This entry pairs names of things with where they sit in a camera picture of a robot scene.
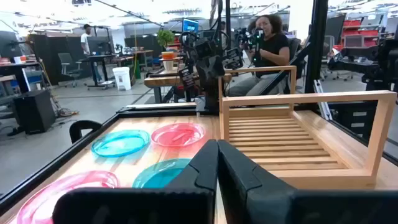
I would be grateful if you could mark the wooden slatted shelf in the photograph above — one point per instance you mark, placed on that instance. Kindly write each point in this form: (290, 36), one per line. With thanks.
(280, 146)

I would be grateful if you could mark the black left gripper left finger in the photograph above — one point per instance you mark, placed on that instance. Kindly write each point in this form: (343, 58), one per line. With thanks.
(140, 208)

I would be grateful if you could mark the pink translucent plastic plate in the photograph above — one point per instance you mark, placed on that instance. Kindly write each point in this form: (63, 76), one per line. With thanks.
(40, 202)
(178, 135)

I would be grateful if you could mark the green potted plant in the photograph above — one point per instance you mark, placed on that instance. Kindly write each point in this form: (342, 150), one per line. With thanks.
(164, 37)

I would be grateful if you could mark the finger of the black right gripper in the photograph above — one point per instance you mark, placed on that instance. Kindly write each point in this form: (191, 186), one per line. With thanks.
(187, 77)
(233, 58)

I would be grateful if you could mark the orange pot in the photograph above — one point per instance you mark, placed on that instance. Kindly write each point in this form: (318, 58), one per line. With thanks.
(168, 55)

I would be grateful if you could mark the black device with green lights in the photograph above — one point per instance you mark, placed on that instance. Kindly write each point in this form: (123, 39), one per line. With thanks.
(256, 34)

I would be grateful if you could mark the rack with red bins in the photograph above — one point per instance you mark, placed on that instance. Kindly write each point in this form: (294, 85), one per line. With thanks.
(360, 32)

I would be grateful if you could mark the teal translucent plastic plate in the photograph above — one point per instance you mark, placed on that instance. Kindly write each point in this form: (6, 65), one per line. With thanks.
(120, 143)
(155, 177)

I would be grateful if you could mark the blue lit monitor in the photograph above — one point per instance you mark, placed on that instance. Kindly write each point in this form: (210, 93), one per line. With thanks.
(190, 25)

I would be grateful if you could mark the wooden workbench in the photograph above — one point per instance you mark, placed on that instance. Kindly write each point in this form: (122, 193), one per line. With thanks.
(161, 81)

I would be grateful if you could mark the black standing desk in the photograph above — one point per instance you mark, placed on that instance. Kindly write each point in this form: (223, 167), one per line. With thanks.
(99, 57)

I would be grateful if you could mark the black background robot arm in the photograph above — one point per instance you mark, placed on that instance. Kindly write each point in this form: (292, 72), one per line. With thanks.
(351, 62)

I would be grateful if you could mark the black box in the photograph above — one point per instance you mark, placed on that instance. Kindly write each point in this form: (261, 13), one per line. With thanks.
(34, 112)

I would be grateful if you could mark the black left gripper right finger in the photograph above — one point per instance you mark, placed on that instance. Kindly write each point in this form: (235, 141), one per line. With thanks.
(280, 208)

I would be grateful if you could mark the grey office chair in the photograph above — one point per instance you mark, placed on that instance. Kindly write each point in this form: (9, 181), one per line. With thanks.
(66, 60)

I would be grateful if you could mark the white waste bin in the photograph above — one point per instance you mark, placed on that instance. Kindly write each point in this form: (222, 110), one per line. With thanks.
(122, 79)

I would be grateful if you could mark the cluttered black desk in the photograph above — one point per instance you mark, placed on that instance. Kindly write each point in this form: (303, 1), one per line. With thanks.
(15, 67)

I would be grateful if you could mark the person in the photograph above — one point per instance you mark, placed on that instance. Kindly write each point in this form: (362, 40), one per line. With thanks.
(85, 42)
(273, 49)

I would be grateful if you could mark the black arched hook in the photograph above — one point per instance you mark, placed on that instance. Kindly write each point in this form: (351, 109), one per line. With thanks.
(84, 123)

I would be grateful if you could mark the dark drawer cabinet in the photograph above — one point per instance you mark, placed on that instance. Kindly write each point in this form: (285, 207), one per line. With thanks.
(357, 124)

